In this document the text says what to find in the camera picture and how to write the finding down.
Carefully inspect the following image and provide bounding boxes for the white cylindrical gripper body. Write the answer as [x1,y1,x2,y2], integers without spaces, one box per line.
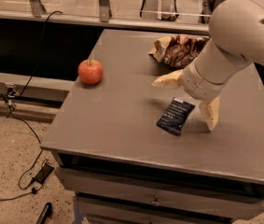
[181,59,225,101]

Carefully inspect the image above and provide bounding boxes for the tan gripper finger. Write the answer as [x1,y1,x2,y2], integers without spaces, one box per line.
[199,97,220,131]
[152,69,183,89]

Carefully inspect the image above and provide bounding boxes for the dark blue rxbar wrapper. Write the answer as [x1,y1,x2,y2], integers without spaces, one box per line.
[156,97,195,136]

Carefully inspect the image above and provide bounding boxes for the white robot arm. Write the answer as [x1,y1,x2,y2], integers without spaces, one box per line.
[152,0,264,130]

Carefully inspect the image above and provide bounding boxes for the crumpled brown chip bag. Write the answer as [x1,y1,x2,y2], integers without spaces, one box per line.
[148,35,209,69]

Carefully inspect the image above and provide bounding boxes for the red apple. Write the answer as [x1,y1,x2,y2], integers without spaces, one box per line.
[78,59,104,85]

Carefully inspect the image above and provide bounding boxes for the grey drawer cabinet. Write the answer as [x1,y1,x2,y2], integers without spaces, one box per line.
[42,30,264,223]

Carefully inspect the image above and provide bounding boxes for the upper grey drawer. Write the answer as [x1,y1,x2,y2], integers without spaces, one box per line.
[55,168,264,220]

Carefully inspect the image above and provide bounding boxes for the grey drawer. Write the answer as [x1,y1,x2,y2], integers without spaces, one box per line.
[76,196,229,224]
[55,168,264,220]

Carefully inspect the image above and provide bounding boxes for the grey floor ledge beam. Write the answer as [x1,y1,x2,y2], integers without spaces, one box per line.
[0,73,74,102]

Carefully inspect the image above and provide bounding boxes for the lower grey drawer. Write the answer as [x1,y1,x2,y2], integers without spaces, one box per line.
[76,196,229,224]

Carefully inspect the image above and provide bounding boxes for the black power adapter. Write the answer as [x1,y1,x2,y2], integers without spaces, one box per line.
[33,164,54,184]

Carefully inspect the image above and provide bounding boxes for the black cable on floor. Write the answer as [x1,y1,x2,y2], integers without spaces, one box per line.
[0,10,64,204]

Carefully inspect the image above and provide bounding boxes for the metal railing frame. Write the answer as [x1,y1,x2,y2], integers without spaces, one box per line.
[0,0,244,35]

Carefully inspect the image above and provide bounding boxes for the black handle object on floor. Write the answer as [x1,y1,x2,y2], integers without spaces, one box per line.
[36,203,52,224]

